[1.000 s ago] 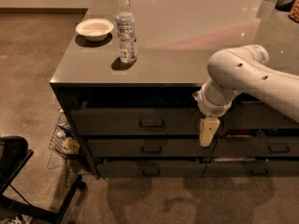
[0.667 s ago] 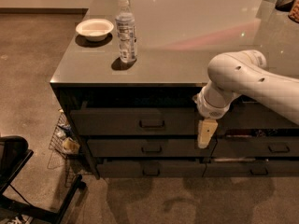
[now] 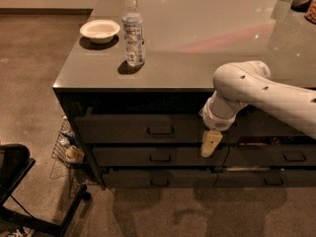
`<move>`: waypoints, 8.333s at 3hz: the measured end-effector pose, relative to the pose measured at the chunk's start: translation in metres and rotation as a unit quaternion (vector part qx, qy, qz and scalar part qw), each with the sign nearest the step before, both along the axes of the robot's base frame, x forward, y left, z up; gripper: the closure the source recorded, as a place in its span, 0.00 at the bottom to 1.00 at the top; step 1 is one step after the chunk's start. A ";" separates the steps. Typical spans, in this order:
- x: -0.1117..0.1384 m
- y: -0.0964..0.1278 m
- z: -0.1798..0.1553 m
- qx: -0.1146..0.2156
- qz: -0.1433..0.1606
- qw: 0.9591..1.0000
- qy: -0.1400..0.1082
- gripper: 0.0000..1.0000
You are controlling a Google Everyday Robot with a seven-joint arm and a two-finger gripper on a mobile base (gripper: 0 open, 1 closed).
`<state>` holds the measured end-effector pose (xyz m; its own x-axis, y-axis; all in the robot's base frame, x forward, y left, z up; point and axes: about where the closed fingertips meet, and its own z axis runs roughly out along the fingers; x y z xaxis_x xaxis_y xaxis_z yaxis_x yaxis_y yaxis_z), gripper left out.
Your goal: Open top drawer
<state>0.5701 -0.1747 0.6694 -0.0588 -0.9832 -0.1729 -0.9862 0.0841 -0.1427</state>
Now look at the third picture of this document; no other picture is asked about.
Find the black office chair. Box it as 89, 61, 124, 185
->
0, 143, 92, 237

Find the white bowl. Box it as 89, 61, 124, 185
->
80, 20, 120, 44

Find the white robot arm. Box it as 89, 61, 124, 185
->
199, 60, 316, 157

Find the brown woven object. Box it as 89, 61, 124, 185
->
304, 0, 316, 24

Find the clear plastic water bottle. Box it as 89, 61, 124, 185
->
121, 0, 145, 67

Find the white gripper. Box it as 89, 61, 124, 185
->
199, 98, 237, 157

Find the wire mesh basket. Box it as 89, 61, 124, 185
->
50, 116, 95, 198

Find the dark cabinet frame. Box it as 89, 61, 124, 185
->
55, 89, 316, 187

